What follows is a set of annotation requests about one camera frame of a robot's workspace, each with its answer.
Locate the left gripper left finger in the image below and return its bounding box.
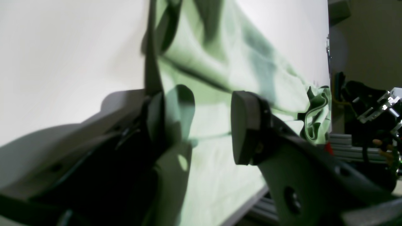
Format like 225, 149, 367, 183
1, 91, 195, 226

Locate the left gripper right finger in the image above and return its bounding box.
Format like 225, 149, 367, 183
231, 91, 401, 226

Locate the light green T-shirt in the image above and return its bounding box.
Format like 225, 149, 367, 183
142, 0, 331, 226

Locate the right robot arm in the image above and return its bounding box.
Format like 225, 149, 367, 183
331, 73, 401, 191

